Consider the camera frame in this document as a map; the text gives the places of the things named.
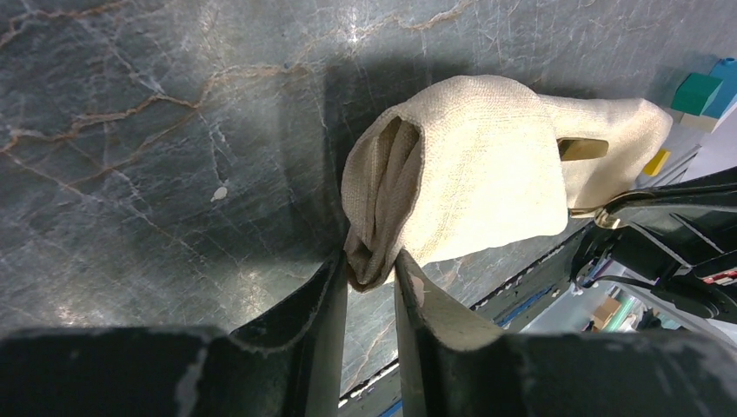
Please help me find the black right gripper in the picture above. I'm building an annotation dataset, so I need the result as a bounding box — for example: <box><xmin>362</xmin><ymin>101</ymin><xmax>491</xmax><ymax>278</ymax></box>
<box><xmin>569</xmin><ymin>168</ymin><xmax>736</xmax><ymax>323</ymax></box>

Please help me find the yellow cube block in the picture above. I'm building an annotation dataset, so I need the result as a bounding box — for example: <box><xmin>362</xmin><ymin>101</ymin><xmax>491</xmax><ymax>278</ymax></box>
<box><xmin>641</xmin><ymin>149</ymin><xmax>672</xmax><ymax>177</ymax></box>

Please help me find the blue triangular block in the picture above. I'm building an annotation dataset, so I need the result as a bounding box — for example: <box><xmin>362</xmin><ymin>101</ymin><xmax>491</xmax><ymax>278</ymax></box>
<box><xmin>703</xmin><ymin>57</ymin><xmax>736</xmax><ymax>119</ymax></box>

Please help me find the beige cloth napkin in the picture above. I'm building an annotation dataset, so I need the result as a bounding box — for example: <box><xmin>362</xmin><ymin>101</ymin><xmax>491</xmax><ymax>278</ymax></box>
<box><xmin>341</xmin><ymin>75</ymin><xmax>673</xmax><ymax>292</ymax></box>

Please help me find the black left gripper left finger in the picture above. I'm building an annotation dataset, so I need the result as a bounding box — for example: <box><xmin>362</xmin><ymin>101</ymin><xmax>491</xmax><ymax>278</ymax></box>
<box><xmin>1</xmin><ymin>252</ymin><xmax>347</xmax><ymax>416</ymax></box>

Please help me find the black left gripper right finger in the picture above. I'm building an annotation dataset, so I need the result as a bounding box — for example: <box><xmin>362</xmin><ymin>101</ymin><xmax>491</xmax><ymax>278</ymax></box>
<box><xmin>395</xmin><ymin>252</ymin><xmax>736</xmax><ymax>416</ymax></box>

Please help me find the white rectangular block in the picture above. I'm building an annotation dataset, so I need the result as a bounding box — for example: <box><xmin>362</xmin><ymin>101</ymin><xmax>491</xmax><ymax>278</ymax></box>
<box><xmin>680</xmin><ymin>113</ymin><xmax>720</xmax><ymax>134</ymax></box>

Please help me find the teal cube block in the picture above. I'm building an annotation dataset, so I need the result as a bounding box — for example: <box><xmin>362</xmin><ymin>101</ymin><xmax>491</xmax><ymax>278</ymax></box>
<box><xmin>670</xmin><ymin>73</ymin><xmax>723</xmax><ymax>116</ymax></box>

